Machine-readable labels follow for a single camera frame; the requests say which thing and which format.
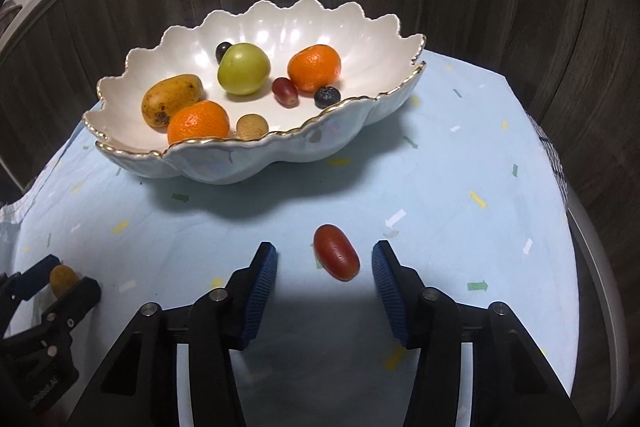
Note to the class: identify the dark wood kitchen cabinet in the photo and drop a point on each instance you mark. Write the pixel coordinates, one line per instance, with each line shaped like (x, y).
(500, 7)

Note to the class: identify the light blue tablecloth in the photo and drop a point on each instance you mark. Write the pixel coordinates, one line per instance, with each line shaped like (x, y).
(450, 182)

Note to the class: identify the red grape tomato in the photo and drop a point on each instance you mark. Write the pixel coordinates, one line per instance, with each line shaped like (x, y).
(336, 252)

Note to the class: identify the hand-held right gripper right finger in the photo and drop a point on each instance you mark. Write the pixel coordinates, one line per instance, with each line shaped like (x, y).
(390, 297)

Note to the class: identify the blueberry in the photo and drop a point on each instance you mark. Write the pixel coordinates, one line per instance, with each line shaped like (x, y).
(327, 97)

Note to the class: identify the green apple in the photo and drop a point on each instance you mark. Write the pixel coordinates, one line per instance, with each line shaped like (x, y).
(243, 69)

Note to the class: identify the white scalloped bowl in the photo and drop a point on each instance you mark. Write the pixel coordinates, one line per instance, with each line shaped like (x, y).
(260, 32)

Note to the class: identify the orange tangerine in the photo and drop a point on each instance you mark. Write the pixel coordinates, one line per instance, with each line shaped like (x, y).
(198, 122)
(315, 68)

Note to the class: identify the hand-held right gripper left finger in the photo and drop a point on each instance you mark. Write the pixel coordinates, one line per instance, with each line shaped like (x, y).
(260, 292)

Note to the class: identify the red grape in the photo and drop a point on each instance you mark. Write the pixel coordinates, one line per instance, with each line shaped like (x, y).
(285, 92)

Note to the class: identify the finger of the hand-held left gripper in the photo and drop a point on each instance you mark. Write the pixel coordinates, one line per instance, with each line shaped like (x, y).
(77, 297)
(35, 274)

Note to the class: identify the dark cherry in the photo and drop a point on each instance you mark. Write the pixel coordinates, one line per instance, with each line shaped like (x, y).
(221, 51)

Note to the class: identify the yellow mango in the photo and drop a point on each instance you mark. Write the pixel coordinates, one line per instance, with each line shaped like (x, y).
(172, 99)

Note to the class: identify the brown longan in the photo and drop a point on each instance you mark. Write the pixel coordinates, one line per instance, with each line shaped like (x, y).
(62, 279)
(251, 127)

